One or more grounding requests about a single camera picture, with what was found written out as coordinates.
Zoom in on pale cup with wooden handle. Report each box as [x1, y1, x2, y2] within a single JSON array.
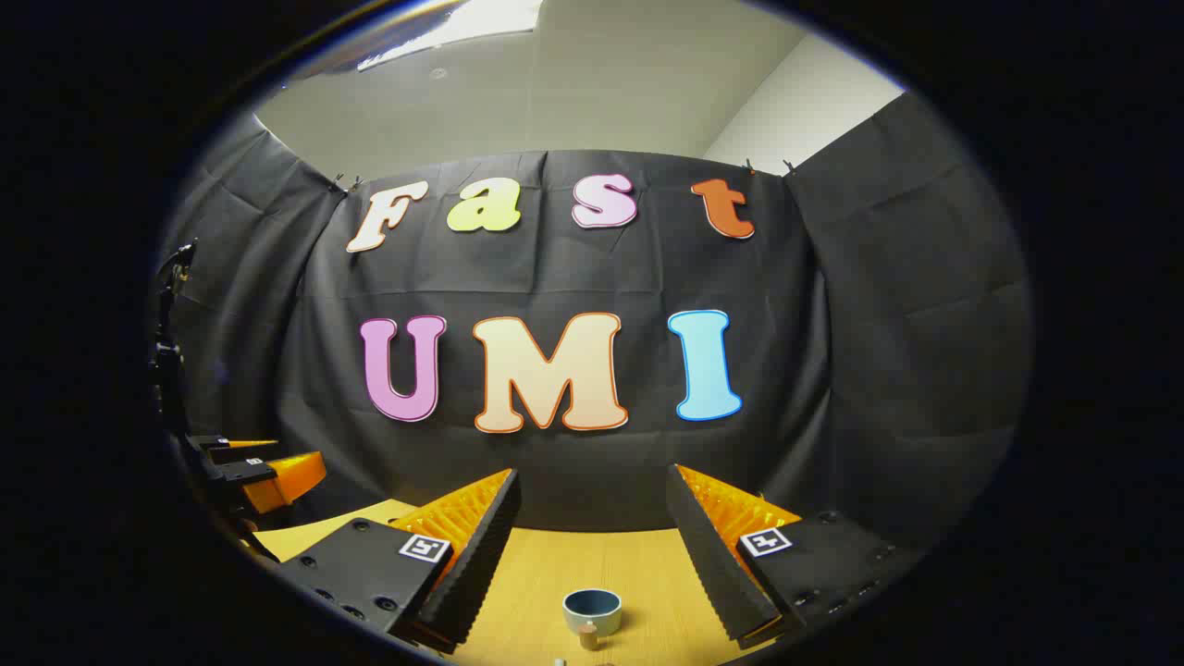
[[562, 588, 623, 650]]

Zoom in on black backdrop cloth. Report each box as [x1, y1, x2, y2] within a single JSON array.
[[153, 92, 1032, 556]]

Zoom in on ceiling light panel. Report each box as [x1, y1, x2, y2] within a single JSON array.
[[356, 0, 547, 73]]

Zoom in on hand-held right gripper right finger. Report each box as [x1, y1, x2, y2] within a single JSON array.
[[666, 462, 926, 647]]

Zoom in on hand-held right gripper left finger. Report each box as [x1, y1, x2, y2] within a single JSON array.
[[277, 467, 522, 648]]

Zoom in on wooden desktop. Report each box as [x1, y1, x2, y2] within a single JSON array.
[[254, 499, 778, 666]]

